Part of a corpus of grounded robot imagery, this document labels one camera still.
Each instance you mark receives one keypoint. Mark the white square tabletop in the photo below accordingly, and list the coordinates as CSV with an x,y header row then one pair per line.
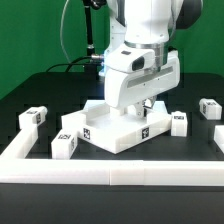
x,y
100,125

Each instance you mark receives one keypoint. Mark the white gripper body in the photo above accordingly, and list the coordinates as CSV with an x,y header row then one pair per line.
x,y
132,75

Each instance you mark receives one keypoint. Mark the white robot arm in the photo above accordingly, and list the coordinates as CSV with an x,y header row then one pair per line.
x,y
150,24

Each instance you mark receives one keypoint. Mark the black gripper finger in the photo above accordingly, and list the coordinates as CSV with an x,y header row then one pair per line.
x,y
117,111
142,107

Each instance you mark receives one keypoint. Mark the white fence wall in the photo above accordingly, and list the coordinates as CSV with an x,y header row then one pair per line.
x,y
15,167

